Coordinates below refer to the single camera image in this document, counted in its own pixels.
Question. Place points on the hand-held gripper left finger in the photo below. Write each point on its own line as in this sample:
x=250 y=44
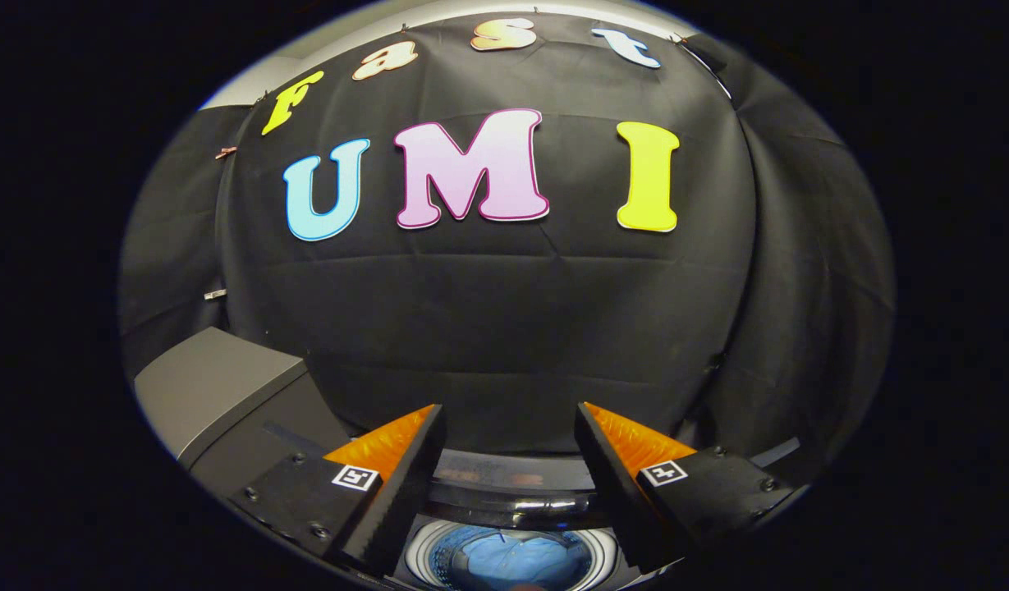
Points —
x=401 y=492

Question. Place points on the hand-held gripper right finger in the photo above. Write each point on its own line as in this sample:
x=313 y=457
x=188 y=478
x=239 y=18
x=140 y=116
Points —
x=611 y=492

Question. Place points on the top-load washing machine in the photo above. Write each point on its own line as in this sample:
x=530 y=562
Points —
x=604 y=554

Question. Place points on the light blue polo shirt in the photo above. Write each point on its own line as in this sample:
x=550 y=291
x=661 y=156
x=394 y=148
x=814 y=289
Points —
x=512 y=566

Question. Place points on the silver clip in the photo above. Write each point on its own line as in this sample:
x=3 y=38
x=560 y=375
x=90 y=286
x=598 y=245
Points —
x=215 y=293

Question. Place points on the copper clip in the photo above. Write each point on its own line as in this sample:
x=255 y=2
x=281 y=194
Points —
x=225 y=153

